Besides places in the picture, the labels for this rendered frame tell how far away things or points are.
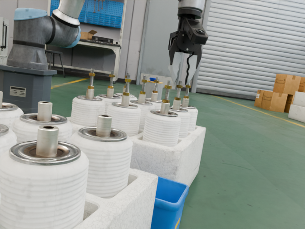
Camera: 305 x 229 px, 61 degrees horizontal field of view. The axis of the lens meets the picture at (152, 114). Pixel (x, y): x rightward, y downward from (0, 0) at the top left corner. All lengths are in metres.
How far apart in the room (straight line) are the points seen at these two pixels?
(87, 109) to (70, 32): 0.52
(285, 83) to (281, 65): 2.30
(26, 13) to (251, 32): 5.79
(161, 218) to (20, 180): 0.32
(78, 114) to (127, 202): 0.44
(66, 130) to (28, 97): 0.66
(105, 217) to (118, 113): 0.40
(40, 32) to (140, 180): 0.83
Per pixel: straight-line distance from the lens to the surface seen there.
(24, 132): 0.45
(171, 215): 0.53
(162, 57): 5.99
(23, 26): 1.13
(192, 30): 0.73
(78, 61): 6.07
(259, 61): 6.60
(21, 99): 1.12
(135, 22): 6.04
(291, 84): 4.66
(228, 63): 6.29
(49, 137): 0.30
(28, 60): 1.11
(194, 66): 0.80
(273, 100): 4.53
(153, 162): 0.65
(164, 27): 6.06
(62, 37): 1.20
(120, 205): 0.36
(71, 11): 1.19
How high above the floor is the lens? 0.36
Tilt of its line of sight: 9 degrees down
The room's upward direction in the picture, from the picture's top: 8 degrees clockwise
